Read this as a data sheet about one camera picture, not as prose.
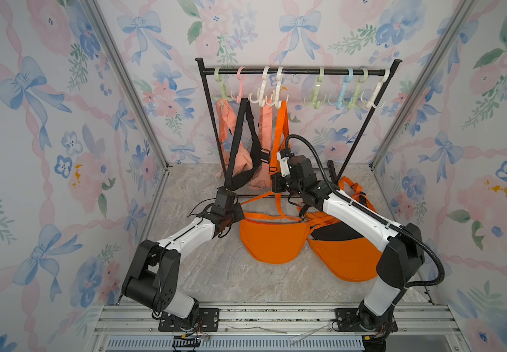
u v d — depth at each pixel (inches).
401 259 17.6
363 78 27.2
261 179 39.5
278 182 28.8
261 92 29.4
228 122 32.4
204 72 27.1
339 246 34.5
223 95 30.4
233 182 36.4
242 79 28.3
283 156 28.2
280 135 32.0
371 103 29.9
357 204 20.9
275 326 29.1
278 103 29.0
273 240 34.9
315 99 29.9
